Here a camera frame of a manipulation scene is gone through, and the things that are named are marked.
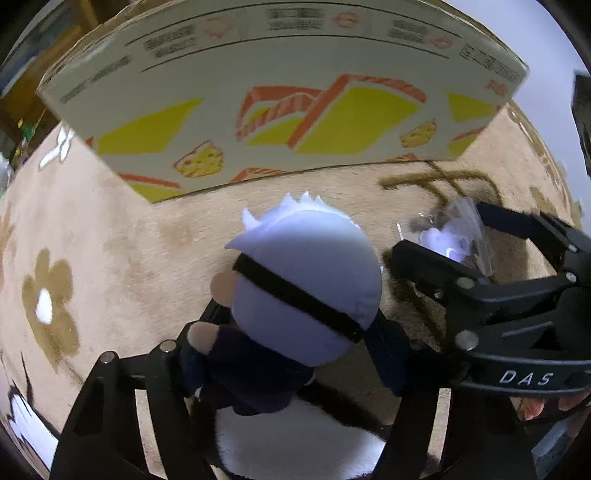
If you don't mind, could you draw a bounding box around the printed cardboard box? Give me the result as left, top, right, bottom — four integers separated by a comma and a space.
36, 0, 529, 204

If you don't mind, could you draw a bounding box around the person's right hand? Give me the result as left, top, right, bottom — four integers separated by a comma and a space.
519, 393, 591, 423

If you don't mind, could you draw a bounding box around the white-haired navy plush doll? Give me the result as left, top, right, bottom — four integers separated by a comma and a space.
187, 191, 384, 416

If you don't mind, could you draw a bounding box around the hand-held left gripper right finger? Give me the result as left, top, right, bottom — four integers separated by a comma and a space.
365, 314, 539, 480

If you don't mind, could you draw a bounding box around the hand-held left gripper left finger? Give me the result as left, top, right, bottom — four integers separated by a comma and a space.
48, 298, 232, 480

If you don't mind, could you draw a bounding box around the green glass bottle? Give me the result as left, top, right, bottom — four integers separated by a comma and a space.
14, 117, 37, 145

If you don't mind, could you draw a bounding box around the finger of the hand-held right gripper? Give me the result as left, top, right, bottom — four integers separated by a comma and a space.
475, 202, 591, 287
392, 240, 578, 352

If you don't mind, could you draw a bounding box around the wooden wardrobe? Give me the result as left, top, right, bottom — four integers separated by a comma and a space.
0, 0, 100, 125

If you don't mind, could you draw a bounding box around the beige flowered blanket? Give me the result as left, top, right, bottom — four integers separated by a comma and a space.
0, 102, 583, 480

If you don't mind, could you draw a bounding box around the clear plastic packet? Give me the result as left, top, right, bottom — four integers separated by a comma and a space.
396, 198, 495, 278

